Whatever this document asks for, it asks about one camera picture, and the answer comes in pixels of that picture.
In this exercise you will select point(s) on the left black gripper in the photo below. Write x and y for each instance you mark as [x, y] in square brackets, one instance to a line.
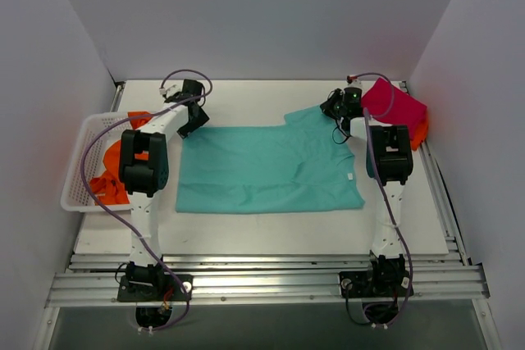
[195, 115]

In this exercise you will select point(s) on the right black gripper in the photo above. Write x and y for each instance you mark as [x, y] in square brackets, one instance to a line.
[332, 103]

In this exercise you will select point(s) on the teal t-shirt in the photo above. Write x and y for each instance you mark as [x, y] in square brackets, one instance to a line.
[293, 167]

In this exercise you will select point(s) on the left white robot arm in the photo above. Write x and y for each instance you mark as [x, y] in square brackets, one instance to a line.
[144, 172]

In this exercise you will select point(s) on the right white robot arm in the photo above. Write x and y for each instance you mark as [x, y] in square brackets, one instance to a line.
[389, 162]

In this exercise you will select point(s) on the folded magenta t-shirt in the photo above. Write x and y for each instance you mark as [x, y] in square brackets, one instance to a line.
[389, 104]

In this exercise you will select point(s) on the folded orange t-shirt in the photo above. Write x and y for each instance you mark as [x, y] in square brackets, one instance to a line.
[420, 133]

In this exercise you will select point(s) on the orange t-shirt in basket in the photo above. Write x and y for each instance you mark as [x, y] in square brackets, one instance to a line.
[107, 187]

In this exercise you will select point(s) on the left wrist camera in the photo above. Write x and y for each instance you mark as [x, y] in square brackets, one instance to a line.
[169, 91]

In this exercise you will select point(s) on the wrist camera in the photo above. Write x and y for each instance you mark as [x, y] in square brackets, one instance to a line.
[169, 91]
[354, 82]

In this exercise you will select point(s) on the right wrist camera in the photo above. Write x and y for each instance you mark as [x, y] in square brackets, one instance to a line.
[354, 82]

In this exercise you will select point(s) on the aluminium mounting rail frame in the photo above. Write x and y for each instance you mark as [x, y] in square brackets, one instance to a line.
[90, 281]

